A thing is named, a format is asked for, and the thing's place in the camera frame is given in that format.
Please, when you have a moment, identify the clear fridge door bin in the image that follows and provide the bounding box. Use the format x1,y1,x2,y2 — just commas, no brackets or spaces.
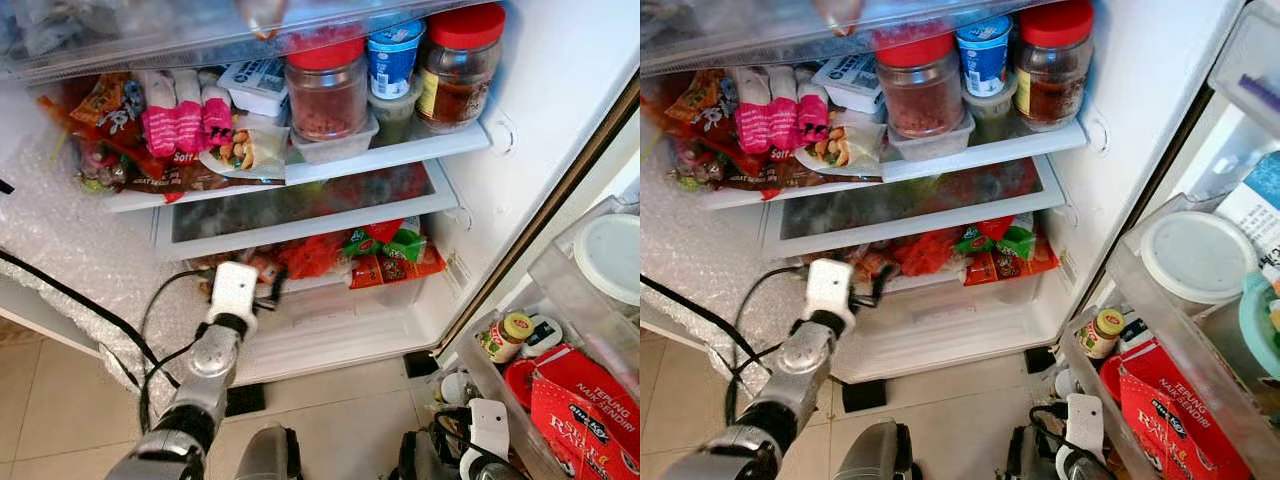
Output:
448,195,641,480
1058,193,1280,480

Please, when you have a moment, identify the white fridge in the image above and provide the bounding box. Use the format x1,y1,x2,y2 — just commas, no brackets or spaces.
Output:
0,0,641,401
640,0,1280,396

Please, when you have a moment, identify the red plastic bag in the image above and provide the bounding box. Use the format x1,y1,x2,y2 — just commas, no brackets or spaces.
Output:
277,232,347,280
892,228,958,277

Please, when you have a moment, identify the clear crisper drawer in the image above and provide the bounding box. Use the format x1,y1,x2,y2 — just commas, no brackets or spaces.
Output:
188,245,463,388
820,240,1069,385

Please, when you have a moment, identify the glass drawer cover shelf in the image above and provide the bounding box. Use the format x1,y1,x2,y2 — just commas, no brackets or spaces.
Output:
760,155,1069,261
150,160,463,263

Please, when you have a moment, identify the green food packet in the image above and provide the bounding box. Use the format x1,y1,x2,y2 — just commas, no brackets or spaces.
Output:
342,220,427,264
954,218,1037,262

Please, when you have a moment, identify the orange food packet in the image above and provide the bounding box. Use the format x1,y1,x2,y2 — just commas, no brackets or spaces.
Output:
347,247,448,291
964,240,1060,287

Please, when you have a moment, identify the clear plastic food container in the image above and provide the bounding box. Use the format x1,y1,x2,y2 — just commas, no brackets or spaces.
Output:
289,110,382,167
884,108,977,164

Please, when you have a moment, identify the silver robot leg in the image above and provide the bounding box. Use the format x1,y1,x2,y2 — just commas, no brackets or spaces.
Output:
834,419,917,480
234,423,302,480

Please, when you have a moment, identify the pink white snack pack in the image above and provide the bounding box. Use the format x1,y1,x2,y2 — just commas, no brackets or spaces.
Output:
797,68,832,145
200,72,237,149
137,70,179,159
732,68,774,155
768,66,805,151
172,70,207,154

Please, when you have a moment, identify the clear bubble wrap sheet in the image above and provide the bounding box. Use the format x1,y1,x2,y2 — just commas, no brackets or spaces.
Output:
0,135,217,406
640,130,813,401

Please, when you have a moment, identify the wide glass jar red lid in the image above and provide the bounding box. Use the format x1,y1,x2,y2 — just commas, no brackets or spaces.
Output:
284,34,370,142
874,30,964,139

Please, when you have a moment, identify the small clear plastic tub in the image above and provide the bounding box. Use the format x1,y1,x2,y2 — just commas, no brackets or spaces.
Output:
368,80,427,147
961,78,1022,142

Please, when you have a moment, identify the white printed food box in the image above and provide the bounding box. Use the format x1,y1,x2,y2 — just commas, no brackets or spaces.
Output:
217,59,292,119
811,55,882,114

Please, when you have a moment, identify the small jar yellow lid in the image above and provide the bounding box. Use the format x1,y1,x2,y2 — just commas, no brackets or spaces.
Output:
477,311,535,364
1077,308,1127,360

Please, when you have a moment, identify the blue white yogurt cup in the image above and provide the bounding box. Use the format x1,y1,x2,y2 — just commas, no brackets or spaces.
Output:
955,14,1017,98
366,18,428,100

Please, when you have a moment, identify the orange snack packet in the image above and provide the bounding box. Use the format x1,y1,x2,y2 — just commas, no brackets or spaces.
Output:
67,72,142,133
664,68,739,131

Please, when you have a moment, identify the white lidded round container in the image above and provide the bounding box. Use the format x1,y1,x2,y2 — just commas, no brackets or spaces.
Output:
1139,210,1260,305
571,212,641,307

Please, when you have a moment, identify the labelled coffee jar red lid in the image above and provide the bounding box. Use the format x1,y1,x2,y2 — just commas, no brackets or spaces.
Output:
1014,0,1095,132
417,3,508,135

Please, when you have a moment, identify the clear freezer drawer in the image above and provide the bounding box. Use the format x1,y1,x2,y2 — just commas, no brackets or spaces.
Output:
640,0,1061,79
0,0,483,83

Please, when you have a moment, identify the red flour box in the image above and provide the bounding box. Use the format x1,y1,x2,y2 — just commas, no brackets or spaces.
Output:
529,344,641,480
1117,338,1253,480

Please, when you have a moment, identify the blue white carton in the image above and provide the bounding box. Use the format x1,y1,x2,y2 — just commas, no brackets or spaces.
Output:
1214,150,1280,283

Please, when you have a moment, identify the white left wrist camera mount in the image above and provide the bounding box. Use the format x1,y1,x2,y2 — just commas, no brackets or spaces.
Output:
803,258,857,322
207,262,260,324

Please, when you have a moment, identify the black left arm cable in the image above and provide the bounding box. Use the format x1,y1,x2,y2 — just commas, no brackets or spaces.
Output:
0,248,217,433
640,263,813,425

